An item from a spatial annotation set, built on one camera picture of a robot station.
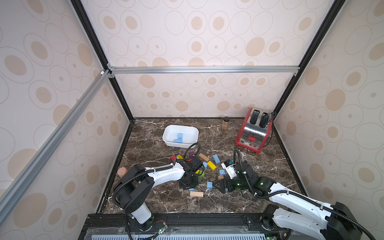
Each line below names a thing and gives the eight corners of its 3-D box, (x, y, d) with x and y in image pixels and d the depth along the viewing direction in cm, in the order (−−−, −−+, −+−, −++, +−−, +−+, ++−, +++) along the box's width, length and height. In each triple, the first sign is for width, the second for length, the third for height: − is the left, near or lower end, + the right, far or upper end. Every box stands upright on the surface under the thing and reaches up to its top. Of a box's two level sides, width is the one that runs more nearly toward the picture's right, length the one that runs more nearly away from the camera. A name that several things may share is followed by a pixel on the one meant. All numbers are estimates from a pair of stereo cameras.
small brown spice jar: (221, 130, 115) (223, 120, 107) (221, 125, 118) (223, 116, 110) (227, 130, 115) (230, 120, 107) (226, 125, 118) (229, 116, 110)
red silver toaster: (233, 144, 106) (240, 126, 91) (243, 126, 118) (250, 107, 103) (256, 154, 101) (267, 137, 86) (264, 134, 113) (274, 115, 98)
